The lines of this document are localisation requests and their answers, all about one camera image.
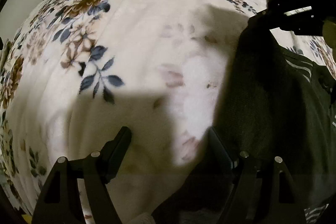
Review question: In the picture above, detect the floral blanket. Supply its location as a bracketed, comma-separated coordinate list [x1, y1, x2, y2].
[0, 0, 336, 224]

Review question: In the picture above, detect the black garment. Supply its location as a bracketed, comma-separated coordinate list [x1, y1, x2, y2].
[152, 10, 336, 224]

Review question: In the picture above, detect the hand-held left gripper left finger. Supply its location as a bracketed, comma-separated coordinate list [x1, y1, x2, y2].
[31, 126, 132, 224]

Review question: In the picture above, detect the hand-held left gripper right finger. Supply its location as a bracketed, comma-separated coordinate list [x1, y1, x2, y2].
[207, 127, 307, 224]

